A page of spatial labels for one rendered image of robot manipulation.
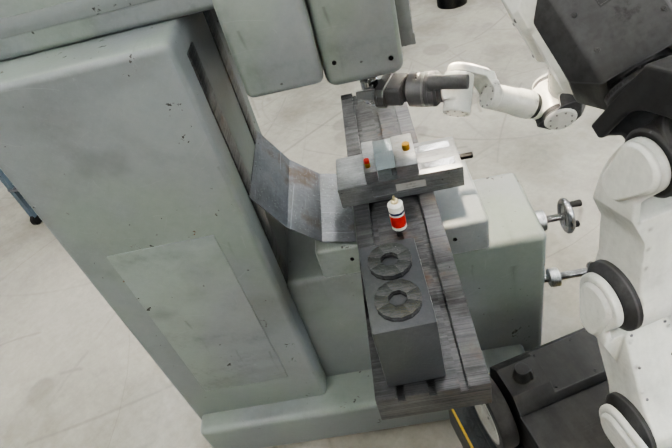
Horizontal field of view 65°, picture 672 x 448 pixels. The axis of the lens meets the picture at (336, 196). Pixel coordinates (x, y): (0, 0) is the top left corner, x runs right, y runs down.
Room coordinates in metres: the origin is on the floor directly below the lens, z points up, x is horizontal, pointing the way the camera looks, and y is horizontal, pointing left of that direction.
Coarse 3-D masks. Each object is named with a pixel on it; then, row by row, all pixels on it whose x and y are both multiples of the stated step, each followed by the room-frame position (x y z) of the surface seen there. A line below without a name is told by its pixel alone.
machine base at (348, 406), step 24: (504, 360) 0.97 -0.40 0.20; (336, 384) 1.07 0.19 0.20; (360, 384) 1.04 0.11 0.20; (240, 408) 1.08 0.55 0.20; (264, 408) 1.06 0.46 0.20; (288, 408) 1.03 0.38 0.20; (312, 408) 1.00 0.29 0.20; (336, 408) 0.98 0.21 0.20; (360, 408) 0.96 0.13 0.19; (216, 432) 1.03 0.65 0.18; (240, 432) 1.02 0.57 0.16; (264, 432) 1.01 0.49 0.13; (288, 432) 0.99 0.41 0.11; (312, 432) 0.98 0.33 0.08; (336, 432) 0.97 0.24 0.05; (360, 432) 0.96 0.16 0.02
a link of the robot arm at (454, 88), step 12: (432, 72) 1.13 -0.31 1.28; (456, 72) 1.10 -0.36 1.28; (468, 72) 1.09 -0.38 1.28; (432, 84) 1.08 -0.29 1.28; (444, 84) 1.06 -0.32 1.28; (456, 84) 1.05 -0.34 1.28; (468, 84) 1.05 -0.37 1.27; (432, 96) 1.09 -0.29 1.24; (444, 96) 1.07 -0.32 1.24; (456, 96) 1.06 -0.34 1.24; (468, 96) 1.06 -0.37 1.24; (444, 108) 1.06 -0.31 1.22; (456, 108) 1.04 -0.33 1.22; (468, 108) 1.04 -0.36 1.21
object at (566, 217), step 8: (560, 200) 1.18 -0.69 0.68; (576, 200) 1.15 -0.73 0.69; (560, 208) 1.19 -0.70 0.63; (568, 208) 1.13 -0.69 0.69; (544, 216) 1.14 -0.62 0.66; (552, 216) 1.15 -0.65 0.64; (560, 216) 1.15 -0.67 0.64; (568, 216) 1.11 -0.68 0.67; (544, 224) 1.13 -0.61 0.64; (568, 224) 1.10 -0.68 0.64; (576, 224) 1.14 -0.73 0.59; (568, 232) 1.11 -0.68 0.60
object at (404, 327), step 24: (408, 240) 0.77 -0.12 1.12; (384, 264) 0.73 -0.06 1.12; (408, 264) 0.70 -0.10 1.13; (384, 288) 0.66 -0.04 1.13; (408, 288) 0.64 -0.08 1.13; (384, 312) 0.60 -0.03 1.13; (408, 312) 0.59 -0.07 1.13; (432, 312) 0.58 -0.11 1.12; (384, 336) 0.57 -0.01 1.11; (408, 336) 0.57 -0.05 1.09; (432, 336) 0.56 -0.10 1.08; (384, 360) 0.57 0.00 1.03; (408, 360) 0.57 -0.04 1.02; (432, 360) 0.56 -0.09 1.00
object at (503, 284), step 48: (480, 192) 1.26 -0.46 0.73; (288, 240) 1.30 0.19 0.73; (528, 240) 1.02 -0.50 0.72; (288, 288) 1.11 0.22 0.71; (336, 288) 1.09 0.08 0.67; (480, 288) 1.03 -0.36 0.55; (528, 288) 1.01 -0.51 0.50; (336, 336) 1.10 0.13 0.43; (480, 336) 1.04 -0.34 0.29; (528, 336) 1.01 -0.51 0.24
